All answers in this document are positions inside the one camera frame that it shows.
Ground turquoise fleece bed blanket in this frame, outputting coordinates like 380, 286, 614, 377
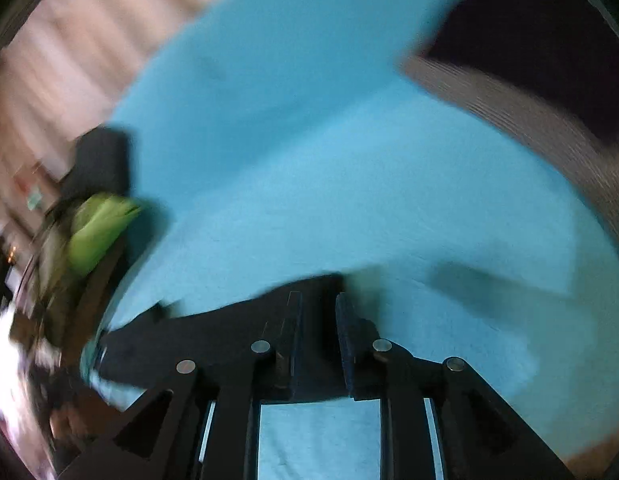
106, 0, 619, 457

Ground beige striped curtain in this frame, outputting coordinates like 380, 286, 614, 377
0, 0, 271, 196

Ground dark purple pillow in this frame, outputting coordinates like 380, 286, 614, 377
424, 0, 619, 145

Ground lime green puffer jacket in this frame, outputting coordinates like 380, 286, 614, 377
31, 192, 144, 340

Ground black puffer jacket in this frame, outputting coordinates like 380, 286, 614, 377
60, 126, 131, 200

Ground black pants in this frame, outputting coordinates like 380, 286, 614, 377
94, 271, 385, 403

